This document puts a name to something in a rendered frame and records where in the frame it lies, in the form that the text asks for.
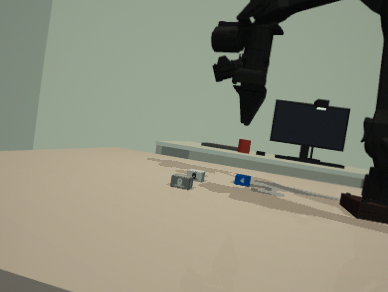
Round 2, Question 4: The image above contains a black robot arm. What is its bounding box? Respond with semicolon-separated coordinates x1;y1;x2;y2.
211;0;388;206

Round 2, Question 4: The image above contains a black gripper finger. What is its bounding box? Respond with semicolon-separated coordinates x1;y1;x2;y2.
233;85;264;124
244;97;265;126

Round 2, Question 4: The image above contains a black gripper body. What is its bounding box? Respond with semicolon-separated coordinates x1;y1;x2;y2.
232;50;270;99

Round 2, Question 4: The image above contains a blue block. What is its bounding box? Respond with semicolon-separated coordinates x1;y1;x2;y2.
234;174;251;187

